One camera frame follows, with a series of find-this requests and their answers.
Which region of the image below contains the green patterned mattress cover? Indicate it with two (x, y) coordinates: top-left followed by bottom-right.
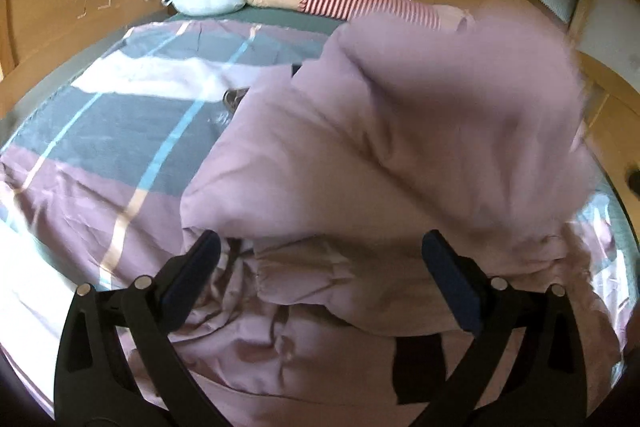
(0, 4), (351, 128)

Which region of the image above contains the wooden bed frame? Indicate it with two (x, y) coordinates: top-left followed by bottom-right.
(0, 0), (640, 208)

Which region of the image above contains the pink jacket with black stripes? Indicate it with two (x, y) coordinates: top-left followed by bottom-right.
(125, 9), (640, 427)

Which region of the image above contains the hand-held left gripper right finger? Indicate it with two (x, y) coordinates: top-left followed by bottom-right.
(417, 229), (588, 427)

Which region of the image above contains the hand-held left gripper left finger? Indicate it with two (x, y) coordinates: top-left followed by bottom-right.
(52, 229), (223, 427)

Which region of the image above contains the plaid pink grey bedsheet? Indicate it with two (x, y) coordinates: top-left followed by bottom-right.
(0, 19), (631, 408)

